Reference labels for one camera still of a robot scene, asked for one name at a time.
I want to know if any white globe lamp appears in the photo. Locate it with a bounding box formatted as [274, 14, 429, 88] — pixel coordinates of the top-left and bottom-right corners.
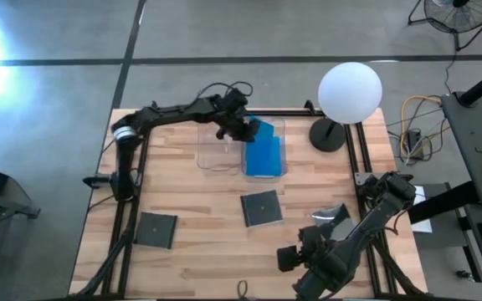
[309, 61, 384, 153]

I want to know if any black floor fan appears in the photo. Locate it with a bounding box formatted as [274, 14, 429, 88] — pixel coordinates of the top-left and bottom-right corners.
[407, 0, 482, 52]

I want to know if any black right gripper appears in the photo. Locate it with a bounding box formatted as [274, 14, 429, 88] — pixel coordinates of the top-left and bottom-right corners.
[298, 225, 342, 277]

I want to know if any grey side table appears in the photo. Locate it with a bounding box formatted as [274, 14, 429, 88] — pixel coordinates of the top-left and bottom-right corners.
[439, 89, 482, 209]

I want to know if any yellow cable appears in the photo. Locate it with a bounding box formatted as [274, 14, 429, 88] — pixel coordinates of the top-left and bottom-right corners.
[399, 94, 443, 147]

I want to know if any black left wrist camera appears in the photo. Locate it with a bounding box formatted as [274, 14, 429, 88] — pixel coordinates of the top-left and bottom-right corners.
[223, 92, 250, 111]

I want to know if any grey metal base plate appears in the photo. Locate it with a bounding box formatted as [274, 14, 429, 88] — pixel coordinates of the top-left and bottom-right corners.
[354, 171, 378, 187]

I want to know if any clear plastic bin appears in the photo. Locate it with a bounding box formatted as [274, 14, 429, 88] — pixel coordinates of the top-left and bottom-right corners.
[196, 112, 246, 173]
[240, 115, 288, 180]

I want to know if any white paper sheet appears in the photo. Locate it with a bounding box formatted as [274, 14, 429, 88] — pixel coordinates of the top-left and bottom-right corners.
[410, 186, 433, 234]

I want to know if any black desk beam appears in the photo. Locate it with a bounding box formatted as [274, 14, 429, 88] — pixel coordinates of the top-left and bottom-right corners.
[407, 180, 482, 226]

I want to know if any black power strip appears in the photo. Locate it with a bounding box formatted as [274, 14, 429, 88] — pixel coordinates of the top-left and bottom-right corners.
[406, 129, 425, 160]

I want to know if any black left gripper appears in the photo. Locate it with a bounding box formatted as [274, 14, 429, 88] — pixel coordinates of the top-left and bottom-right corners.
[214, 109, 261, 143]

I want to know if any black clamp bracket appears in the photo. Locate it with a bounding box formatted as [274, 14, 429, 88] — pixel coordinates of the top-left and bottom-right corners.
[82, 175, 112, 189]

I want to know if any grey metal stand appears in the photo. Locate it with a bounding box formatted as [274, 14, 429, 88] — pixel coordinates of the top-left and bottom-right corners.
[0, 175, 41, 221]

